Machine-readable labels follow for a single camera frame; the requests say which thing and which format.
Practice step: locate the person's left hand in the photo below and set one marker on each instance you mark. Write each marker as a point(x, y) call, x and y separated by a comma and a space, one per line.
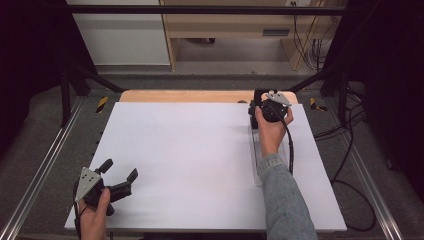
point(93, 223)

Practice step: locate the black curtain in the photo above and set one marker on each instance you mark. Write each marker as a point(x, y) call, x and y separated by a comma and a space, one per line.
point(390, 83)
point(30, 50)

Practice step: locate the yellow clamp right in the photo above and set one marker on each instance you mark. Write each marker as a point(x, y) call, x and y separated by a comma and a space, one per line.
point(315, 105)

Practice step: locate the aluminium rail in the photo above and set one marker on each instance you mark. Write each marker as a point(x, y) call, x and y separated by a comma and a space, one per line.
point(40, 170)
point(370, 176)

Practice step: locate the person's right hand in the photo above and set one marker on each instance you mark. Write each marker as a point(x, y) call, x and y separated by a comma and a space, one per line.
point(271, 136)

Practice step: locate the black horizontal frame bar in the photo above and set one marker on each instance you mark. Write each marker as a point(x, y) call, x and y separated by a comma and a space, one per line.
point(200, 10)

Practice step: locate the wooden table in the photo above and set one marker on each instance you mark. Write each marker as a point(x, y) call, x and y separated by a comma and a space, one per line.
point(186, 96)

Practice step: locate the clear plastic package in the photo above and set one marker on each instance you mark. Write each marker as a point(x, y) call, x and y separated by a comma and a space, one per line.
point(255, 156)

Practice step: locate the white cabinet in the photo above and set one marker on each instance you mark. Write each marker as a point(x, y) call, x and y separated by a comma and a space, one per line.
point(123, 36)

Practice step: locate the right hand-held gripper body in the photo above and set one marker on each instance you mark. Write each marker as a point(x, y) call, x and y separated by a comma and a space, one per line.
point(274, 110)

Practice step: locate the black metal stand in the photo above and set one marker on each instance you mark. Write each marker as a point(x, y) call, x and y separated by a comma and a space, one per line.
point(66, 96)
point(341, 96)

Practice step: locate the wooden desk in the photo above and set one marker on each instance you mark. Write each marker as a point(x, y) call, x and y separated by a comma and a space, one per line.
point(230, 23)

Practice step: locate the white board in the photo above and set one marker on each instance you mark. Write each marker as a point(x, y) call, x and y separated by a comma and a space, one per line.
point(186, 150)

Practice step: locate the grey label on desk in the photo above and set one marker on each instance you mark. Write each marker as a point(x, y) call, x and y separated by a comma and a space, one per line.
point(275, 32)

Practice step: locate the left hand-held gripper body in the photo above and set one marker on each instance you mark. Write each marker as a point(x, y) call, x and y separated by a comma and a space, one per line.
point(87, 181)

